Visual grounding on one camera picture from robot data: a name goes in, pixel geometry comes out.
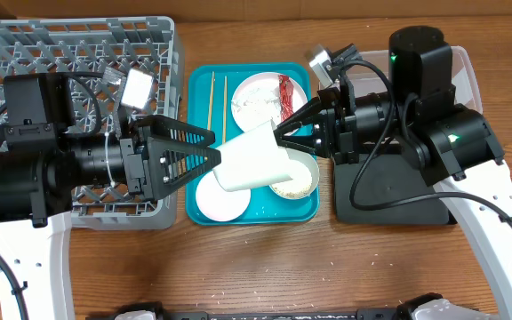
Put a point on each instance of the wooden chopstick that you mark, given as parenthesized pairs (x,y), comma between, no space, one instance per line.
(224,110)
(211,100)

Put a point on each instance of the left wooden chopstick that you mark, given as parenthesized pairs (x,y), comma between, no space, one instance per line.
(211,100)

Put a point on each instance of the white round plate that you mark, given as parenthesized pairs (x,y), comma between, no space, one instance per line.
(257,100)

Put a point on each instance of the grey dishwasher rack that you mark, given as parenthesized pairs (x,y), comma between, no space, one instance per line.
(150,44)

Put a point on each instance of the grey bowl with rice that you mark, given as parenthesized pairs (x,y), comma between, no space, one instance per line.
(304,173)

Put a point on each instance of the white paper cup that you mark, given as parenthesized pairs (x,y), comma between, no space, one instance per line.
(252,160)

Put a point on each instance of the black rectangular tray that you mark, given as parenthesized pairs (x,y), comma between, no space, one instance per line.
(387,178)

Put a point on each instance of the teal serving tray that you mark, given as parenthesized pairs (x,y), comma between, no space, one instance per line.
(266,207)

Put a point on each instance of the red snack wrapper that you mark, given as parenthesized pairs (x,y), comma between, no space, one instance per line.
(285,96)

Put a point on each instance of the pink shallow bowl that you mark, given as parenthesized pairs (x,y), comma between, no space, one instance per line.
(217,204)

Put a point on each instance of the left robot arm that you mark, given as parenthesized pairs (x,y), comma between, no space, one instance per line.
(42,161)

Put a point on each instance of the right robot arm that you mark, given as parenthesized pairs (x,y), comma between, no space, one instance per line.
(452,147)

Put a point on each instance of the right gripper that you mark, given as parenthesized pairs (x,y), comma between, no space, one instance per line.
(327,129)

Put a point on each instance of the clear plastic bin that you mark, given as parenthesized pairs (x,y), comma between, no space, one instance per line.
(368,88)

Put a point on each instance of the right wooden chopstick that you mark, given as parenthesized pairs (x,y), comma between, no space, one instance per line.
(224,110)

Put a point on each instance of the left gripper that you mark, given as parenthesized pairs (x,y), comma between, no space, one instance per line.
(148,153)

